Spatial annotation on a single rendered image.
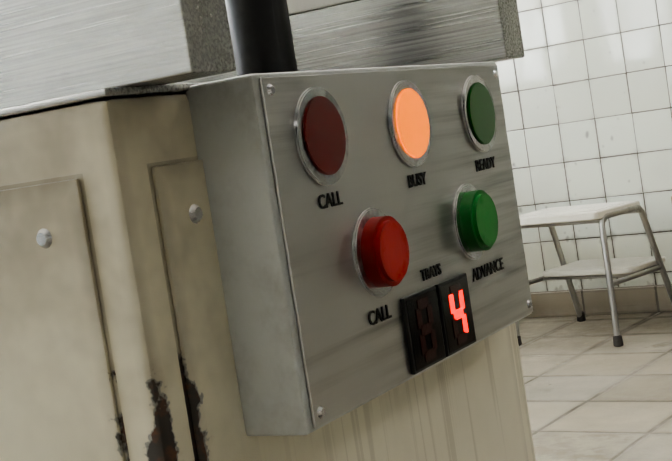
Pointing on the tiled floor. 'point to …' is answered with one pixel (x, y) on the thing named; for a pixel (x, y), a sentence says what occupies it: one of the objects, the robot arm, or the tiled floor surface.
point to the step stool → (627, 268)
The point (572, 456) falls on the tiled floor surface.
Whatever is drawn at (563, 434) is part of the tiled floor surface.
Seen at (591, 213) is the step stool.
